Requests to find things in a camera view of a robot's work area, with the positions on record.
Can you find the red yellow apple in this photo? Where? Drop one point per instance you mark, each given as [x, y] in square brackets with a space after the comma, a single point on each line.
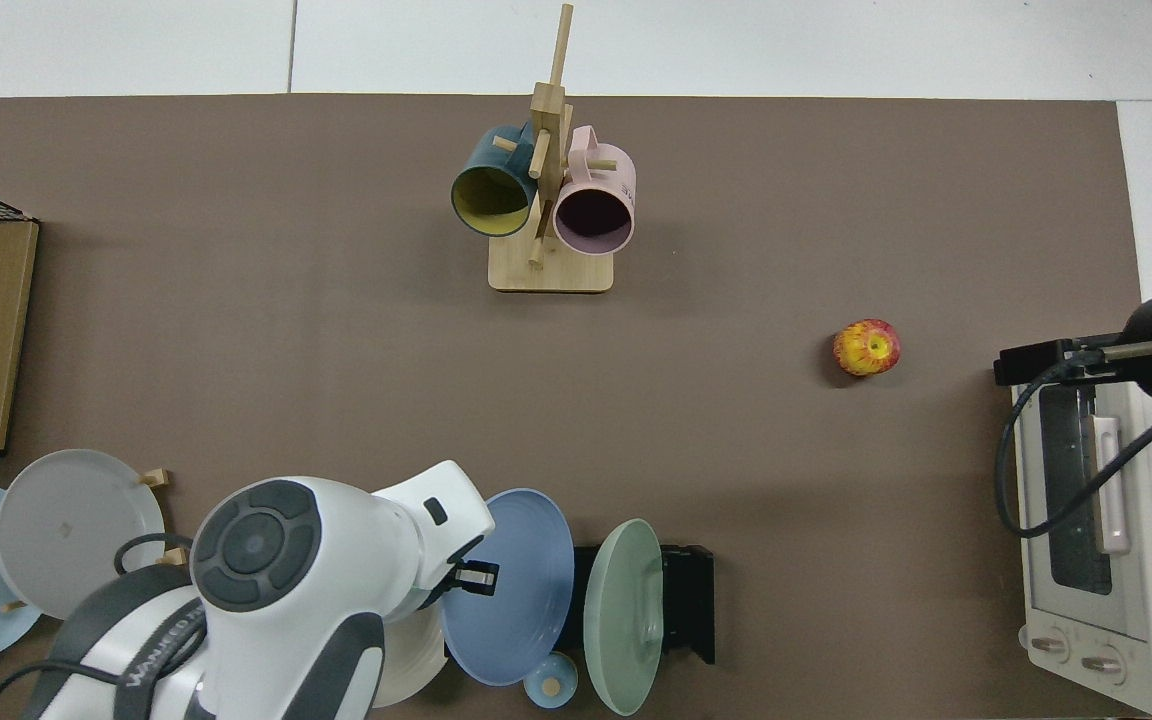
[866, 348]

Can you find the beige plate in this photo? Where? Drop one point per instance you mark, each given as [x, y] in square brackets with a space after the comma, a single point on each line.
[411, 665]

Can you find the pale green plate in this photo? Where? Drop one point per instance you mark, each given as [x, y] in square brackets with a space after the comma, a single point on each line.
[621, 620]

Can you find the black dish rack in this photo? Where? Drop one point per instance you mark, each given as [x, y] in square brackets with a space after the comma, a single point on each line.
[686, 600]

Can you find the wooden plate rack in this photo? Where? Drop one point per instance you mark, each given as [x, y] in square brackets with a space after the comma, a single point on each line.
[156, 478]

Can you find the grey plate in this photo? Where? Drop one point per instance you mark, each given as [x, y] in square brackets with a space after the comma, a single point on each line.
[66, 530]

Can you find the small blue round thing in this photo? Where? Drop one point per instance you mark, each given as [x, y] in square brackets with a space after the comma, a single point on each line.
[549, 682]

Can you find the pale toaster oven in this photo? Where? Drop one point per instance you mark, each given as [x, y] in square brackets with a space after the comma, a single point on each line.
[1136, 600]

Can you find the brown table cloth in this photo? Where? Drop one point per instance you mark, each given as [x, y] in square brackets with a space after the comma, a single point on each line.
[286, 380]

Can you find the wooden cup stand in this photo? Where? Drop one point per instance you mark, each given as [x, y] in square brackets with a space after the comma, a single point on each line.
[551, 270]

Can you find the dark teal mug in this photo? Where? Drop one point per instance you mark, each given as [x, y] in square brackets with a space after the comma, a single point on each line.
[481, 155]

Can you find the pink mug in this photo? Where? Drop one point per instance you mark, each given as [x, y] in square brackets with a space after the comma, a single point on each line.
[606, 165]

